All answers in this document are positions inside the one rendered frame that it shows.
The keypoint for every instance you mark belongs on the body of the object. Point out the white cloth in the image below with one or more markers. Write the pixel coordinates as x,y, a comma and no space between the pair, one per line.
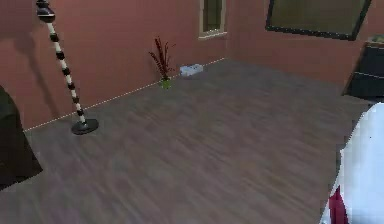
191,69

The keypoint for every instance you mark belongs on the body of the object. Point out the red plant in green pot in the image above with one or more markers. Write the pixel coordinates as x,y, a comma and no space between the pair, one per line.
162,60

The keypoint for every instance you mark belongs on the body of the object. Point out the black and white floor lamp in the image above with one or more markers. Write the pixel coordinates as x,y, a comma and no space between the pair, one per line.
63,64

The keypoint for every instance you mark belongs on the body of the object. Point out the black framed picture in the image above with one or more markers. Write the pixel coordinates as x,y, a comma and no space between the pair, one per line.
316,15

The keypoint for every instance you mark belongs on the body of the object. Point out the black chest of drawers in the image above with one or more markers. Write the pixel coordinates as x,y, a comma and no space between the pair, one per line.
366,71

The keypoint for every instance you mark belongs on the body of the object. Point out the window with pale frame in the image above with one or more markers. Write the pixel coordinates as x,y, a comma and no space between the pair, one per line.
213,17

